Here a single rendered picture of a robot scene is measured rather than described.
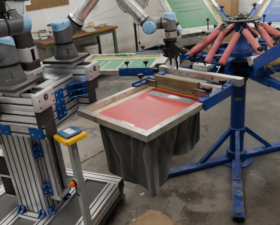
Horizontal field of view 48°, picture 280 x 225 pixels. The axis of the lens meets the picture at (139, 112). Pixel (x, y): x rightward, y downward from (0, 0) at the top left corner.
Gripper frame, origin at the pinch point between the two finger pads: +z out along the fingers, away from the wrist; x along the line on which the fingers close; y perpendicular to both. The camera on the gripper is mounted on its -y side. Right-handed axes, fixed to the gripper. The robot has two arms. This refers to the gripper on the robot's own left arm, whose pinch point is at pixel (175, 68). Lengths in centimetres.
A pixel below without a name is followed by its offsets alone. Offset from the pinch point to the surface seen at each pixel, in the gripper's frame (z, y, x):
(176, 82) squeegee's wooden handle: 8.4, -1.7, 2.2
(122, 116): 16.0, 4.1, 47.0
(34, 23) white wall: -4, 378, -110
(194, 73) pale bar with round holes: 9.0, 0.6, -20.9
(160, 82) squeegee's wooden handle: 10.2, 12.3, 2.0
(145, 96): 16.1, 14.6, 15.4
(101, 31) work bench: 24, 314, -196
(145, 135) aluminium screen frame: 13, -27, 61
